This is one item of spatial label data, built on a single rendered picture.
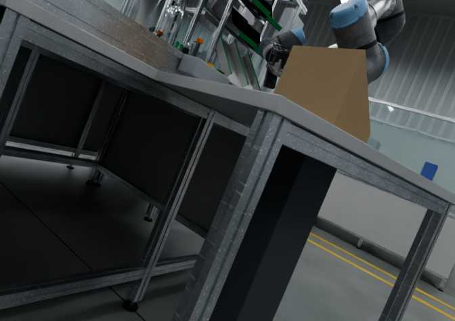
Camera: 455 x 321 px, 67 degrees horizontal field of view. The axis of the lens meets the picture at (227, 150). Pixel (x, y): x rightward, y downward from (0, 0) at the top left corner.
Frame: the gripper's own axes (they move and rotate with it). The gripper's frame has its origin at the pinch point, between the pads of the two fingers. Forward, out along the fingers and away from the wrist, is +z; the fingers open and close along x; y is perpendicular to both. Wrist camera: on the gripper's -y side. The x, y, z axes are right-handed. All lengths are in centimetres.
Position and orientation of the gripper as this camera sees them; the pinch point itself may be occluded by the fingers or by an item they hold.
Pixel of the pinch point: (282, 77)
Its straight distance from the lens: 129.8
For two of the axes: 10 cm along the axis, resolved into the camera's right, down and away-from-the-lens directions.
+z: 0.9, 5.4, -8.4
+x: 9.6, 1.8, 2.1
